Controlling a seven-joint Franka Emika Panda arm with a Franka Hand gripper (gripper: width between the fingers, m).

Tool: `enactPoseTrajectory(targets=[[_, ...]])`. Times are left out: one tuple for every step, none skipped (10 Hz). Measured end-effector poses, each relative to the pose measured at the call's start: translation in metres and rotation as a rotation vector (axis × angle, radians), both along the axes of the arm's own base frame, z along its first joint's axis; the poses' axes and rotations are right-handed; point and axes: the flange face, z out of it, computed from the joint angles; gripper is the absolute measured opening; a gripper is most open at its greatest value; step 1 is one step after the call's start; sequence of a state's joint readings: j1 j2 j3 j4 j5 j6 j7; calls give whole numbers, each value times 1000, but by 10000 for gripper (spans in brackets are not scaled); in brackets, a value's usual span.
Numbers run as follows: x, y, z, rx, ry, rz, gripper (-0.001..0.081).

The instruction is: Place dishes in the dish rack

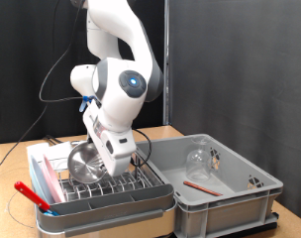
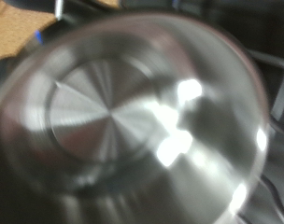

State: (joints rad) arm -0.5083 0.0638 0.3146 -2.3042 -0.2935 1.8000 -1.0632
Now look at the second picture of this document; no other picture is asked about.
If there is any stainless steel pot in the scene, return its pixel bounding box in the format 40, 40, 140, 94
0, 12, 271, 224

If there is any steel wire dish rack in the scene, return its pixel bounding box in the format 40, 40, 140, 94
246, 48, 284, 122

